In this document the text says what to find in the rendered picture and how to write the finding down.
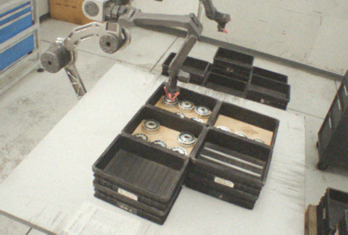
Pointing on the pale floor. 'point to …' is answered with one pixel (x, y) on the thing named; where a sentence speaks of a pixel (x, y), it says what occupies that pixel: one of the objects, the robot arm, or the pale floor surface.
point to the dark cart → (335, 131)
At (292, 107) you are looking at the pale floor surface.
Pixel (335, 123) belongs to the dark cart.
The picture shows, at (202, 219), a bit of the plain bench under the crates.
